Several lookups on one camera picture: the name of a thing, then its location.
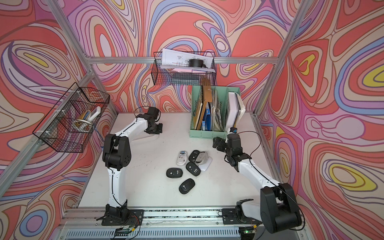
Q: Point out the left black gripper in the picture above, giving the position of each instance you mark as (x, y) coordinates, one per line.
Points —
(159, 130)

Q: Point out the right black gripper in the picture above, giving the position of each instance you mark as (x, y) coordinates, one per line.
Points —
(222, 142)

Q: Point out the grey silver mouse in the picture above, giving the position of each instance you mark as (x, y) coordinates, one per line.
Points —
(202, 158)

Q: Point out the white mouse with buttons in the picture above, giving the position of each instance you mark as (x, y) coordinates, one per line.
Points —
(182, 158)

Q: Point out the black mouse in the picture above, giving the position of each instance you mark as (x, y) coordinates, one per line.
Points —
(193, 169)
(174, 173)
(194, 155)
(187, 186)

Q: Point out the black mouse front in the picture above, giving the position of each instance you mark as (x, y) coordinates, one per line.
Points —
(187, 186)

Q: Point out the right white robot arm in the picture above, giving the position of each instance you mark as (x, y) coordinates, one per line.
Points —
(277, 208)

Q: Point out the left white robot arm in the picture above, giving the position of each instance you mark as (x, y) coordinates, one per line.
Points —
(117, 152)

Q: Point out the white book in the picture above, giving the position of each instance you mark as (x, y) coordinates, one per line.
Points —
(234, 111)

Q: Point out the green file organizer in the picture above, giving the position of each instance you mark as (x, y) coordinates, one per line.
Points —
(223, 99)

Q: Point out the white item in basket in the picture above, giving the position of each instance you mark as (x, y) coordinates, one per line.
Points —
(94, 114)

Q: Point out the brown folder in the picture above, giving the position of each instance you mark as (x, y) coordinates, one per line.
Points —
(206, 93)

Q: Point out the white papers in basket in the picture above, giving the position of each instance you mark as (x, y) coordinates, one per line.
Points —
(177, 61)

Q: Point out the black tape roll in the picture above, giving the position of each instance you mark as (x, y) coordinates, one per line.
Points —
(196, 63)

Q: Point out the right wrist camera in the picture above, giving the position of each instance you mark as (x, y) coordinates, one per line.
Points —
(233, 130)

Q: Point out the back wire basket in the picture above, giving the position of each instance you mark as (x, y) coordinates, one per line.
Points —
(162, 77)

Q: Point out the wire basket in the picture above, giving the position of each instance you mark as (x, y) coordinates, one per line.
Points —
(67, 129)
(162, 77)

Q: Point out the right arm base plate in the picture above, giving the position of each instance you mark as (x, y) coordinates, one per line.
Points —
(232, 217)

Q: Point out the left wire basket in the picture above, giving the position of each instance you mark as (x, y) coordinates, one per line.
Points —
(67, 129)

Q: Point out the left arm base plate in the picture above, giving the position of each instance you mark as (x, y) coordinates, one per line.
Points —
(122, 217)

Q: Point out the front aluminium rail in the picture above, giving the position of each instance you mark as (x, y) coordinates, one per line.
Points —
(167, 223)

